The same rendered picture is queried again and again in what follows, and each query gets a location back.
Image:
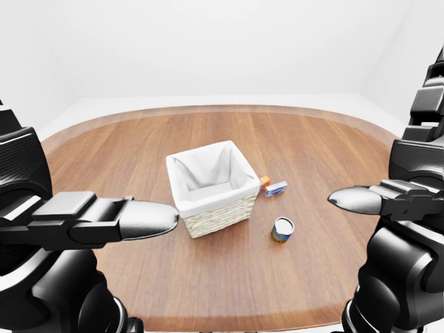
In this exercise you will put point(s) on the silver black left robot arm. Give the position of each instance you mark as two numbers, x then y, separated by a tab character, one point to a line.
133	326

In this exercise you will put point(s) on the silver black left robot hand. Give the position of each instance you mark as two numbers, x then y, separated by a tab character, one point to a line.
59	277

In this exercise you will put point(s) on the blue and white food box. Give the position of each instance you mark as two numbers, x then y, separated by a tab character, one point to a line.
275	189

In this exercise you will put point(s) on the alphabet soup tin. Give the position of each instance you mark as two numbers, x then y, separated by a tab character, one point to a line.
281	230

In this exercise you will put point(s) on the small orange food box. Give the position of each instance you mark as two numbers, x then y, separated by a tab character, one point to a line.
265	181

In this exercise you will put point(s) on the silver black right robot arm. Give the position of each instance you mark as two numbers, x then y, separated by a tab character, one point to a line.
348	322

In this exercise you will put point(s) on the wicker basket with white liner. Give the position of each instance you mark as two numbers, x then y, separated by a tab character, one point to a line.
222	215

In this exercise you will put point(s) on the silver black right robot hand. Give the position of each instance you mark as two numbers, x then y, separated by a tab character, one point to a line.
402	274

